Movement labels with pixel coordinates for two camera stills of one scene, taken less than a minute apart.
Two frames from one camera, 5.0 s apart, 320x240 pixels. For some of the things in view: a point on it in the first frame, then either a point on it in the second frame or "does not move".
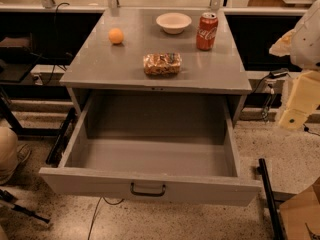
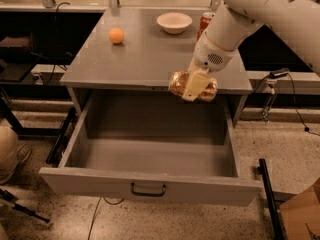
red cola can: x=206 y=31 does not move
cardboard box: x=301 y=214 does not move
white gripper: x=307 y=45 to x=209 y=54
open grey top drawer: x=164 y=147 does not move
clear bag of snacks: x=162 y=63 to x=177 y=84
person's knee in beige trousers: x=9 y=153 does not move
